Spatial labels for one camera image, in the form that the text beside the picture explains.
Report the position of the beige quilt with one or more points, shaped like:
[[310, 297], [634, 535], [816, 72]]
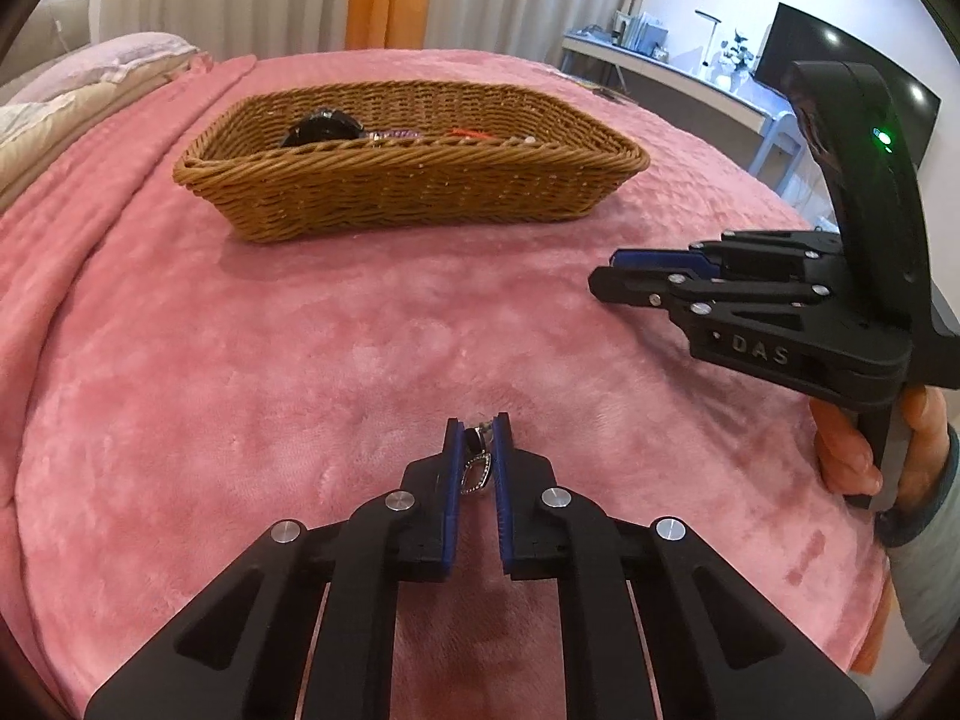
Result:
[[45, 157]]

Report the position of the white desk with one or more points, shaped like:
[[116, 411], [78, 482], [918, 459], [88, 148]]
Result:
[[675, 71]]

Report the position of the beige padded headboard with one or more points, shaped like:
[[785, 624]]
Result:
[[71, 26]]

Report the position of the white floral pillow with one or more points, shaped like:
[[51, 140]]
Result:
[[22, 120]]

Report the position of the light blue chair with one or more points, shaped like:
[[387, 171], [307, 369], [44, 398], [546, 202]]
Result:
[[784, 142]]

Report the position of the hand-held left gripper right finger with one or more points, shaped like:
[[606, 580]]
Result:
[[501, 480]]

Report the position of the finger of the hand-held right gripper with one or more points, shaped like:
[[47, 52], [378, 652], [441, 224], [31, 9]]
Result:
[[637, 286], [660, 259]]

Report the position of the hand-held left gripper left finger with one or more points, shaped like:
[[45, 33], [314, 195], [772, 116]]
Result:
[[450, 480]]

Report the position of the square rhinestone pendant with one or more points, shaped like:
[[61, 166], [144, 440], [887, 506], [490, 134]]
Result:
[[474, 469]]

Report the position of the books on desk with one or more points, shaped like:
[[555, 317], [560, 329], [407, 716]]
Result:
[[641, 34]]

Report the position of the brown wicker basket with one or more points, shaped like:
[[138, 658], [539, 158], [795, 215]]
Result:
[[412, 187]]

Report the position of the black wrist watch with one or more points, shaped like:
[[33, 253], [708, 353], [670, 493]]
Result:
[[322, 127]]

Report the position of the person's right hand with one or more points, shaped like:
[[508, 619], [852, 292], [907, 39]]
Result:
[[844, 457]]

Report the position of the black monitor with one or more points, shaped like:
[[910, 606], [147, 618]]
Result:
[[780, 52]]

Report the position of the small cards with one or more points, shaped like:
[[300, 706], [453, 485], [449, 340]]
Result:
[[600, 90]]

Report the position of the black desk lamp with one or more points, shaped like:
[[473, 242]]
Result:
[[707, 37]]

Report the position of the white vase with flowers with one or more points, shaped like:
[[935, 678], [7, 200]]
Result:
[[735, 56]]

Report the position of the light purple pillow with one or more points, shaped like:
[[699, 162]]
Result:
[[127, 56]]

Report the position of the person's right forearm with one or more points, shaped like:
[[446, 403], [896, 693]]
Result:
[[930, 577]]

